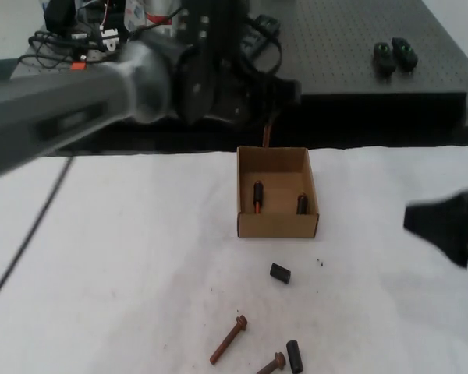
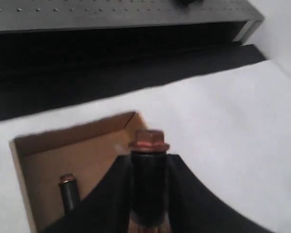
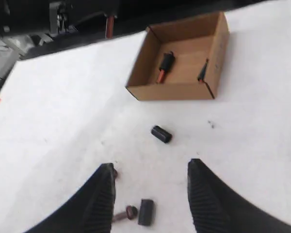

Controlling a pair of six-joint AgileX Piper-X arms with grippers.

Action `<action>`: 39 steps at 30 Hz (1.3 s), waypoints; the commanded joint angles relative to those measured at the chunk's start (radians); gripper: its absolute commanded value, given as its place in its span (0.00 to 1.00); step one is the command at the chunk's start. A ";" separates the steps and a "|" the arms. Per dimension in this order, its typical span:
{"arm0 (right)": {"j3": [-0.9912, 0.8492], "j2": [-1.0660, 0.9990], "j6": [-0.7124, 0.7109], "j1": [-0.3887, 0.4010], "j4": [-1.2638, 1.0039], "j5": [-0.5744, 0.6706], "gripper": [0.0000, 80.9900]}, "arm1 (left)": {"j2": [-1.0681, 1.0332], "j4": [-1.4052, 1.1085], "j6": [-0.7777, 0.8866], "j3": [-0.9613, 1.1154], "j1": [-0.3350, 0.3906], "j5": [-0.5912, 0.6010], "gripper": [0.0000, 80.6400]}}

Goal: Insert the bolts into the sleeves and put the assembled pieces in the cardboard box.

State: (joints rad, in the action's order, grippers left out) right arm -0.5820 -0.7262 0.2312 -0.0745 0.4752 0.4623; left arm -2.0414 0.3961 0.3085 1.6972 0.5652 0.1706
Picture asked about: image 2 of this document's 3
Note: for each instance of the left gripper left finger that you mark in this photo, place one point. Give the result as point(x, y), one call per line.
point(104, 201)

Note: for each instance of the copper hex bolt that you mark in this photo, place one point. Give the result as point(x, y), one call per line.
point(67, 178)
point(149, 140)

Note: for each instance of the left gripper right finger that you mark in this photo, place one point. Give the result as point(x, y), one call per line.
point(203, 206)

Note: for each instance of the metal bench with holes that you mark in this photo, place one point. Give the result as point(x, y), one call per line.
point(126, 17)

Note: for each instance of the open cardboard box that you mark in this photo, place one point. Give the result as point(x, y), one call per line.
point(70, 155)

